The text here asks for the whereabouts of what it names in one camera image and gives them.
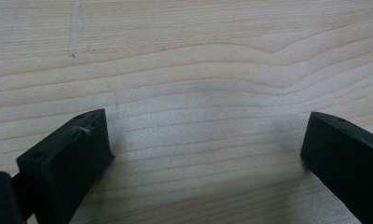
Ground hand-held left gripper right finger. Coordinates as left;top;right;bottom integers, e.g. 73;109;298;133
299;111;373;224

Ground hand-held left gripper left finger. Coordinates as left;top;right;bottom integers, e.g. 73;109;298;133
16;107;116;224

